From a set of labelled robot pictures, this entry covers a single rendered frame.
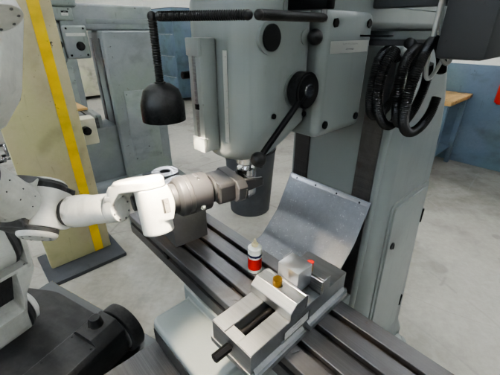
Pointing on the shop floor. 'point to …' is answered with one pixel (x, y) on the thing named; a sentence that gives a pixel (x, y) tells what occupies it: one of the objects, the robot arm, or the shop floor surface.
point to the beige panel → (55, 143)
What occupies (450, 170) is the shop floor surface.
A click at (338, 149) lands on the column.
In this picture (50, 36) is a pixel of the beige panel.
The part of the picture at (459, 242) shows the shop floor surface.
